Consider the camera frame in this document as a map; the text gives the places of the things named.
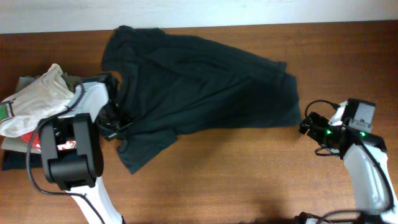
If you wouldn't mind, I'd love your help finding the dark green t-shirt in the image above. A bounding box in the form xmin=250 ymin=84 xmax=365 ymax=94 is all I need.
xmin=101 ymin=26 xmax=301 ymax=174

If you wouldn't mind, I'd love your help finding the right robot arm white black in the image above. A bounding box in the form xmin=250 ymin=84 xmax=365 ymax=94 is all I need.
xmin=300 ymin=103 xmax=397 ymax=223

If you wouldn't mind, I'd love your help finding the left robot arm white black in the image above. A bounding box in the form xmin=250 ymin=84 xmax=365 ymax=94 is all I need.
xmin=39 ymin=82 xmax=125 ymax=224

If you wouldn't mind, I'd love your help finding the black folded garment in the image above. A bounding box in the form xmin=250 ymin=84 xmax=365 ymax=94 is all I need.
xmin=1 ymin=151 xmax=42 ymax=171

